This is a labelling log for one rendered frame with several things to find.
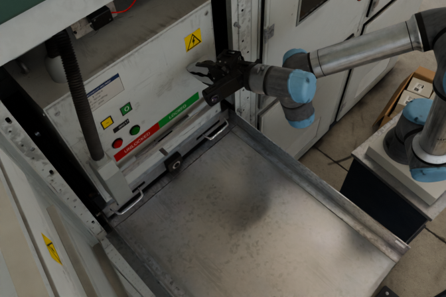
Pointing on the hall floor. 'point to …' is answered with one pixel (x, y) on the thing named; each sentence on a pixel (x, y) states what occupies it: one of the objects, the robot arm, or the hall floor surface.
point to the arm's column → (381, 202)
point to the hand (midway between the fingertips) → (188, 71)
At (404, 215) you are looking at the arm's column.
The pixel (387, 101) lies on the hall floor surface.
